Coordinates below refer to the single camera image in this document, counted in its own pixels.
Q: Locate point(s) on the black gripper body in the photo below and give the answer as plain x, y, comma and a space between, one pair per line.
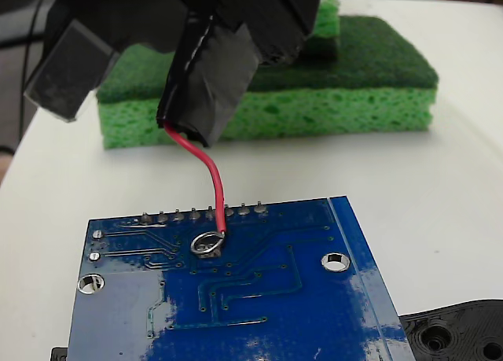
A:
236, 3

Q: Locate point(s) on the blue circuit board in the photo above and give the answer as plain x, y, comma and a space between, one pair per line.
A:
255, 306

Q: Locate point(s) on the small green sponge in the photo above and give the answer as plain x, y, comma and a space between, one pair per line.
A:
328, 23

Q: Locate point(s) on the large green sponge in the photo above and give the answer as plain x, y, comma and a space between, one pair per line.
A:
322, 109

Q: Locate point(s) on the black plastic bracket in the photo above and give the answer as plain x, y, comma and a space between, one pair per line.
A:
463, 321

